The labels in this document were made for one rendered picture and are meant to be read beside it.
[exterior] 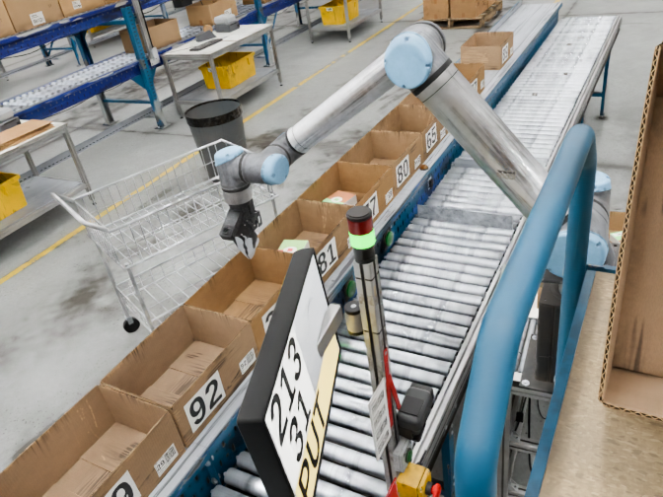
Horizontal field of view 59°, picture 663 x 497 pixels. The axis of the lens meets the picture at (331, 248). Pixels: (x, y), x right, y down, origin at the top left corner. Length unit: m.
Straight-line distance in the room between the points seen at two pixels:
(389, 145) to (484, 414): 2.86
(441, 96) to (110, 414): 1.35
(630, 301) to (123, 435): 1.59
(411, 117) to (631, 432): 3.03
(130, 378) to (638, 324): 1.62
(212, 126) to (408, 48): 3.98
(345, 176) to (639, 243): 2.32
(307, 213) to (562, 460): 2.12
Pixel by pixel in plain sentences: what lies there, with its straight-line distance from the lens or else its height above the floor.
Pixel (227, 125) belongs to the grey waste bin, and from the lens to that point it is 5.30.
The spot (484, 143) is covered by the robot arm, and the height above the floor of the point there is 1.64.
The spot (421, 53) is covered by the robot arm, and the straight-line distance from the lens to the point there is 1.39.
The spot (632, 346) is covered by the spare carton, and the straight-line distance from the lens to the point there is 0.68.
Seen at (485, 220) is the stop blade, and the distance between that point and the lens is 2.84.
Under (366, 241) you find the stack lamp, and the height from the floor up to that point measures 1.61.
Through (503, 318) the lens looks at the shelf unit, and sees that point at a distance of 0.40.
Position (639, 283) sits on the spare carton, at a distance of 0.68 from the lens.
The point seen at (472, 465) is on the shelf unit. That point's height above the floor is 1.90.
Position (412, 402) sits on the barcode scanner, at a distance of 1.53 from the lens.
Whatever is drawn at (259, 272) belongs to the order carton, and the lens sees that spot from 2.37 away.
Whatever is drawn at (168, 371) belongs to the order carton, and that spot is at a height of 0.88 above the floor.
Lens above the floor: 2.21
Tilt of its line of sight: 32 degrees down
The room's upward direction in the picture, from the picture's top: 10 degrees counter-clockwise
